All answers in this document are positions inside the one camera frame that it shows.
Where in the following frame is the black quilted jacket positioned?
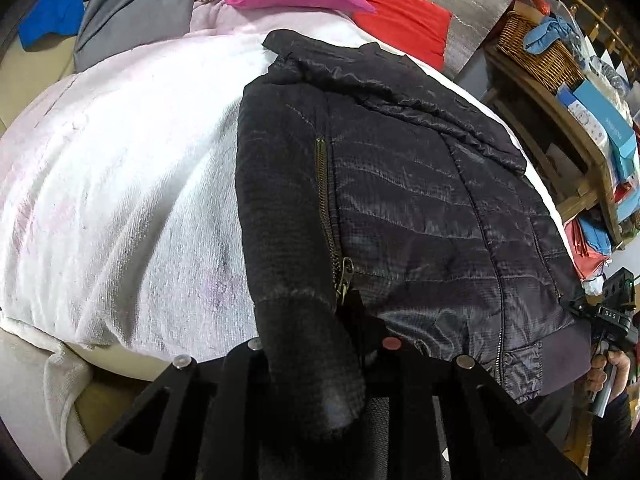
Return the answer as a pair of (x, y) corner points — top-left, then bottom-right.
(235, 29), (590, 430)

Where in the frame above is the operator right hand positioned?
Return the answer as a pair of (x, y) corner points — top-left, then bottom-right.
(585, 350), (630, 402)

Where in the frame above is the wooden side shelf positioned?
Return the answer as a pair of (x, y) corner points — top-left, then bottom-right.
(483, 44), (630, 249)

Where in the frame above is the blue paper box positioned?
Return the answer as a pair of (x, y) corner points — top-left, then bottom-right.
(574, 79), (637, 181)

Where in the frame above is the white fluffy blanket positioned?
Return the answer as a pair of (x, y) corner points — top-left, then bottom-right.
(1, 11), (560, 361)

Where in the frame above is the wicker basket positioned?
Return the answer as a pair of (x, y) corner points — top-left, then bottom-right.
(497, 11), (585, 93)

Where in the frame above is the light blue cloth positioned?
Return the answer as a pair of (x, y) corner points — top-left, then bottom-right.
(523, 16), (582, 56)

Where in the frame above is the red-orange pillow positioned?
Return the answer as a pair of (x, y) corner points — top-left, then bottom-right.
(352, 0), (452, 70)

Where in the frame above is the grey coat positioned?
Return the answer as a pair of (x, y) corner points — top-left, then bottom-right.
(74, 0), (194, 72)

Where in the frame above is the blue garment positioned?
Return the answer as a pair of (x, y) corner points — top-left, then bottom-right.
(17, 0), (85, 49)

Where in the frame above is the wooden headboard rail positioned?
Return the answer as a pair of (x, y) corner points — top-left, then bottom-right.
(562, 0), (639, 78)

